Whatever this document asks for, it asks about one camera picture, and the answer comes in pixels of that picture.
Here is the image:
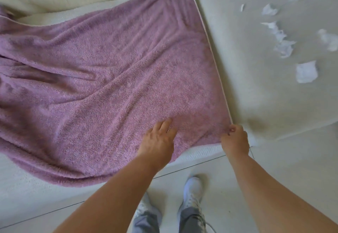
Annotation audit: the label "purple fluffy towel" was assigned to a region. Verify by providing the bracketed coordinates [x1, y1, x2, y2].
[0, 0, 233, 188]

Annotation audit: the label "white right sneaker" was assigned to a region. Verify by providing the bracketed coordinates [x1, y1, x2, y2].
[179, 176, 208, 232]

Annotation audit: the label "grey trousers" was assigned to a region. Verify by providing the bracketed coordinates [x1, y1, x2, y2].
[132, 206, 208, 233]

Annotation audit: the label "scattered white tissue pieces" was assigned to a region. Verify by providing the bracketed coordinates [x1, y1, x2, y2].
[239, 0, 338, 84]

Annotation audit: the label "person's left hand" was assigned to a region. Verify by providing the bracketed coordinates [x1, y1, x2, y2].
[137, 118, 178, 173]

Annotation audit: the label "white left sneaker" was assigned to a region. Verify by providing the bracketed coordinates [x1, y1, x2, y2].
[133, 192, 152, 225]

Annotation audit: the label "person's right forearm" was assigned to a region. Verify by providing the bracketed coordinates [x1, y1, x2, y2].
[226, 153, 338, 233]

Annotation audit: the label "person's left forearm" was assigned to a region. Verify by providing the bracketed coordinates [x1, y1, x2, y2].
[54, 151, 170, 233]

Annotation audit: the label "person's right hand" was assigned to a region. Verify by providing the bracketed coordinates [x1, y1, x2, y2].
[220, 124, 250, 158]

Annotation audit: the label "white sneaker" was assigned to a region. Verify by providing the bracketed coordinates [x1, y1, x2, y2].
[133, 192, 152, 225]
[179, 176, 208, 232]

